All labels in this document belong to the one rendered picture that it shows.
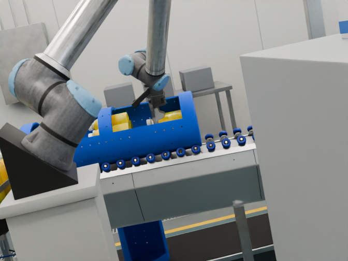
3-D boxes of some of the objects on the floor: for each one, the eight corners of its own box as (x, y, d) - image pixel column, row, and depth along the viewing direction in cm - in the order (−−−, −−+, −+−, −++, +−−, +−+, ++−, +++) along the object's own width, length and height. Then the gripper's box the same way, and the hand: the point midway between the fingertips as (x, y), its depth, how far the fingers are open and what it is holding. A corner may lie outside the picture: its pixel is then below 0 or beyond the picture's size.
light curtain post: (370, 334, 226) (315, -44, 195) (357, 336, 227) (300, -41, 195) (365, 326, 232) (310, -42, 201) (352, 328, 233) (296, -38, 201)
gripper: (160, 82, 230) (169, 126, 234) (161, 80, 242) (170, 120, 247) (142, 86, 231) (152, 129, 235) (144, 83, 243) (154, 124, 247)
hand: (155, 124), depth 241 cm, fingers open, 5 cm apart
